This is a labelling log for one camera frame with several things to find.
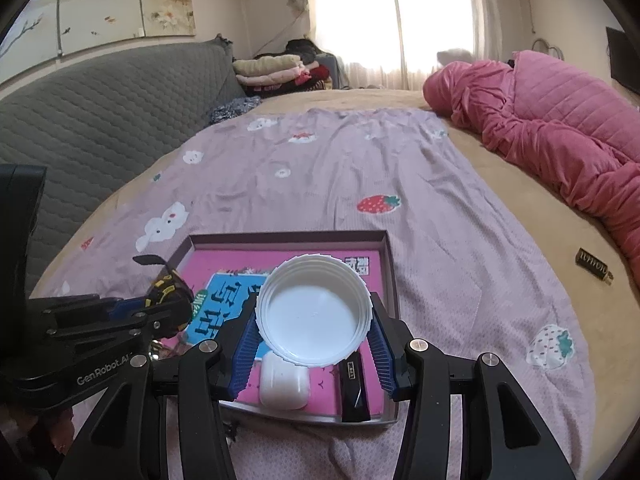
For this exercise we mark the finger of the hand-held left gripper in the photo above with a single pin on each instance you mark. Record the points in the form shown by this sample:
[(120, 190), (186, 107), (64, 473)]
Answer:
[(85, 305), (130, 322)]

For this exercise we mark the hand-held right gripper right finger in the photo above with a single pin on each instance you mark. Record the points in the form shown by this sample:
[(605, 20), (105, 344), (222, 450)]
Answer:
[(384, 362)]

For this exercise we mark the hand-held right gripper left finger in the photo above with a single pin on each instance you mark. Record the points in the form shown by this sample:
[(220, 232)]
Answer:
[(245, 355)]

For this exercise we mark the white earbuds case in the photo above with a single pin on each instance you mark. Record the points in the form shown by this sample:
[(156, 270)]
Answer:
[(282, 382)]

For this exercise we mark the yellow black tape measure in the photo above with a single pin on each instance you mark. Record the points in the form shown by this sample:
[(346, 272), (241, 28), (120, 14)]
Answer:
[(172, 287)]

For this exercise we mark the shallow brown cardboard box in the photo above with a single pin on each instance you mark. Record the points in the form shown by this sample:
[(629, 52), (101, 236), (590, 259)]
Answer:
[(392, 285)]

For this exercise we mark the white plastic lid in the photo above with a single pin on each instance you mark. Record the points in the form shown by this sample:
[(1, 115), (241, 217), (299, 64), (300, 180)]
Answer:
[(312, 315)]

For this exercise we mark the pink book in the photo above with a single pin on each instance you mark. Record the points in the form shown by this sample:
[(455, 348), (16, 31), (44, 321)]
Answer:
[(225, 275)]

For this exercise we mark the grey quilted headboard cover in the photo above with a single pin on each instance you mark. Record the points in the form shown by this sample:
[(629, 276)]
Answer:
[(100, 130)]

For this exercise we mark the beige bed sheet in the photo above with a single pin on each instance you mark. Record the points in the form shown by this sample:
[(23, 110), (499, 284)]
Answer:
[(545, 260)]

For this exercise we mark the purple strawberry print sheet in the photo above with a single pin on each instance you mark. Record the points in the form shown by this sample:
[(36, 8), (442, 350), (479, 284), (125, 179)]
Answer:
[(325, 170)]

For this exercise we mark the dark patterned cloth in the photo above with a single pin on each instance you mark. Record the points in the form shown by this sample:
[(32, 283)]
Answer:
[(232, 109)]

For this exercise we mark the red garment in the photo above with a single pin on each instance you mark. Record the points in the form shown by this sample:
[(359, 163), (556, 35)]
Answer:
[(315, 76)]

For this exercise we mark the beige folded blankets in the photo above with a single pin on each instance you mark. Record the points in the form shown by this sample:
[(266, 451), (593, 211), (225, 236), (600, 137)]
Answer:
[(265, 67)]

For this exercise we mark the pink quilted blanket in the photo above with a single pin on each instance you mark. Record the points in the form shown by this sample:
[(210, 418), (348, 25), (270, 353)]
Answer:
[(565, 115)]

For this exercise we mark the black garment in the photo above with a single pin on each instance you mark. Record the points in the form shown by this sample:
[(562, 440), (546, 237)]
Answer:
[(302, 49)]

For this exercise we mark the white sheer curtains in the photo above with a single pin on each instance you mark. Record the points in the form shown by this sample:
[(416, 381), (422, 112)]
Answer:
[(400, 20)]

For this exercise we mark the black television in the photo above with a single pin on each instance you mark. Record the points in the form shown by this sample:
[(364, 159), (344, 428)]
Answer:
[(624, 60)]

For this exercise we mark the floral wall mural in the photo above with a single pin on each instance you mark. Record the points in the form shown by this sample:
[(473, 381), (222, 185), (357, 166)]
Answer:
[(115, 5)]

